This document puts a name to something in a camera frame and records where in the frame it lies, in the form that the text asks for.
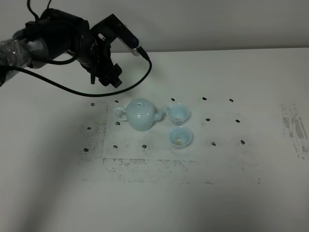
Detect black camera cable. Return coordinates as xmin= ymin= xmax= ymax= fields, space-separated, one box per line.
xmin=0 ymin=47 xmax=153 ymax=98

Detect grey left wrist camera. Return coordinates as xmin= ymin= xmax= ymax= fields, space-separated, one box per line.
xmin=91 ymin=14 xmax=141 ymax=56

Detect near light blue teacup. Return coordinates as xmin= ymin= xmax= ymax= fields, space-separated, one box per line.
xmin=168 ymin=126 xmax=193 ymax=149

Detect light blue porcelain teapot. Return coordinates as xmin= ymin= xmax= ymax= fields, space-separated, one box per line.
xmin=113 ymin=99 xmax=168 ymax=131

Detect far light blue teacup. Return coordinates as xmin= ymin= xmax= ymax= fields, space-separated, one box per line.
xmin=167 ymin=103 xmax=190 ymax=126

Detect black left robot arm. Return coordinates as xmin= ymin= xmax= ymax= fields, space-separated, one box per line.
xmin=0 ymin=8 xmax=122 ymax=88

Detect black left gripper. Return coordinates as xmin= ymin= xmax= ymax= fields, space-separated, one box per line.
xmin=79 ymin=33 xmax=122 ymax=87

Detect light blue teacup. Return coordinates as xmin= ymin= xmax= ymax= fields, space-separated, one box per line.
xmin=168 ymin=126 xmax=193 ymax=149
xmin=167 ymin=103 xmax=190 ymax=126

